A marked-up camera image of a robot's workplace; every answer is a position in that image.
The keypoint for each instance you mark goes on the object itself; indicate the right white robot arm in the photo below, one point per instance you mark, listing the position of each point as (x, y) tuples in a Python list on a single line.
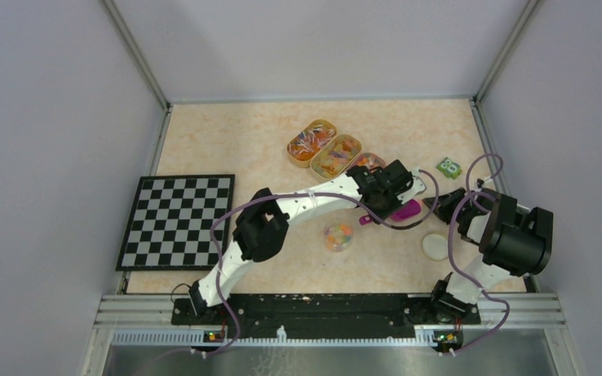
[(512, 240)]

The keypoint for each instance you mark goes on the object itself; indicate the green owl eraser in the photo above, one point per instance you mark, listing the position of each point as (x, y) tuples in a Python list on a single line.
[(449, 168)]

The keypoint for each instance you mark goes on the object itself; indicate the tray of striped candies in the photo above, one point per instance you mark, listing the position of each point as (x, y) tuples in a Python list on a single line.
[(309, 142)]

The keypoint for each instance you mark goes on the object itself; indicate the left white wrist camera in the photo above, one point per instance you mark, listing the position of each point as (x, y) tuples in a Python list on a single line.
[(417, 187)]

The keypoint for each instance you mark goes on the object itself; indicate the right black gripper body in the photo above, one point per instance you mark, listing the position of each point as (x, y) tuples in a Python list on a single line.
[(467, 211)]

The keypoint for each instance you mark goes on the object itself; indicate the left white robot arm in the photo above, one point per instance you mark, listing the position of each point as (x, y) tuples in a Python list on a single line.
[(262, 224)]

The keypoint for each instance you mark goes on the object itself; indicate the clear plastic cup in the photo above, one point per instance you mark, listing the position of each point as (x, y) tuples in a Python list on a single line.
[(338, 235)]

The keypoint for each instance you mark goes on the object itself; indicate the purple plastic scoop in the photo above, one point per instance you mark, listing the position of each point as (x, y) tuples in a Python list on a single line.
[(411, 209)]

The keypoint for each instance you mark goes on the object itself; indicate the tray of yellow purple candies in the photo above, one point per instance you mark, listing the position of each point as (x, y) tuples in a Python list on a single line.
[(335, 157)]

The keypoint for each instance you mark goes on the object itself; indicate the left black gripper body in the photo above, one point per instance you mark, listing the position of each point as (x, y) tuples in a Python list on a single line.
[(386, 206)]

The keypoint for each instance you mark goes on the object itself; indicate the black white checkerboard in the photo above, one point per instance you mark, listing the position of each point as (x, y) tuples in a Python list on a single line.
[(170, 221)]

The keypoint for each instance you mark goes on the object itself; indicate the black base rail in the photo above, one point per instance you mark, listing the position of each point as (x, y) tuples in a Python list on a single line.
[(321, 316)]

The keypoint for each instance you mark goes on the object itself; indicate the white round lid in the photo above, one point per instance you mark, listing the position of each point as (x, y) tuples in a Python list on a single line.
[(435, 247)]

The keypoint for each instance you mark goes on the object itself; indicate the tray of orange pink candies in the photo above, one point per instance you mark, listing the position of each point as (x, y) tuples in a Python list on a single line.
[(369, 160)]

